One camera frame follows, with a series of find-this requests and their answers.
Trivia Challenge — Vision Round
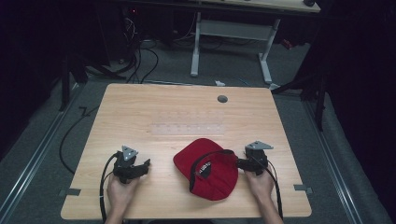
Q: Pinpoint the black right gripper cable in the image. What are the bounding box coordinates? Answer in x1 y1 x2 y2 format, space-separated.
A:
251 155 284 220

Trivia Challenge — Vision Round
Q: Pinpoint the metal floor rail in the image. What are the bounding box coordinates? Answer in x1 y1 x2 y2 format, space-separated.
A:
302 99 364 224
0 82 86 224

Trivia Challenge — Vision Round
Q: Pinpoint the clear tape strip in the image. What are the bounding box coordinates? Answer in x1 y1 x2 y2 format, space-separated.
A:
150 122 226 136

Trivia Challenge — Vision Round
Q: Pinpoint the red baseball cap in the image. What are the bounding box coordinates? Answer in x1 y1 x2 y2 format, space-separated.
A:
173 137 240 202

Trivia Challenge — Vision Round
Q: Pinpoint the white desk frame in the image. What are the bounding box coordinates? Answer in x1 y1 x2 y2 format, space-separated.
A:
190 0 321 86

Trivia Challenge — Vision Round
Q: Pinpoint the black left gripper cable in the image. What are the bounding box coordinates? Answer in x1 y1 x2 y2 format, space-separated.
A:
99 151 121 224

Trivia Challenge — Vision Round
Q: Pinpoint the black metal stand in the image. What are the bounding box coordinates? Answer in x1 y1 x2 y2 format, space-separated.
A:
58 54 90 113
270 69 329 133

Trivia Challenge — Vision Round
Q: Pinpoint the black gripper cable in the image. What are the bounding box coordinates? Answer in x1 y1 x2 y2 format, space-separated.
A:
251 155 284 220
99 151 121 224

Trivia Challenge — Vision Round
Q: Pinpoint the person's right hand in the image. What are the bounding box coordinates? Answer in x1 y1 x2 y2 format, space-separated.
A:
244 169 276 203

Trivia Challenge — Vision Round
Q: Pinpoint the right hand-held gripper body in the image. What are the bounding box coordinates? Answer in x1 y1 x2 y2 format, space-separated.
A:
244 140 275 176

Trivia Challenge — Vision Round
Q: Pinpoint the bundle of black cables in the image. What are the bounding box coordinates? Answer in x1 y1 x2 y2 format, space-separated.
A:
83 15 161 85

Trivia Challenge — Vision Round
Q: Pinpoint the person's left hand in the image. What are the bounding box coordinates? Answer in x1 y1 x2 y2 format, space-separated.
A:
106 174 141 217

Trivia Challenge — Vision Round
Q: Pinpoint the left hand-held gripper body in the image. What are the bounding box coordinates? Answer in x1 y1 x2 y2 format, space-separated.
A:
112 145 139 185

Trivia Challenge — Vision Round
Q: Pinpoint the black floor cable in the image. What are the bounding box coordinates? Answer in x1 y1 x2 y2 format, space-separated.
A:
58 105 101 175

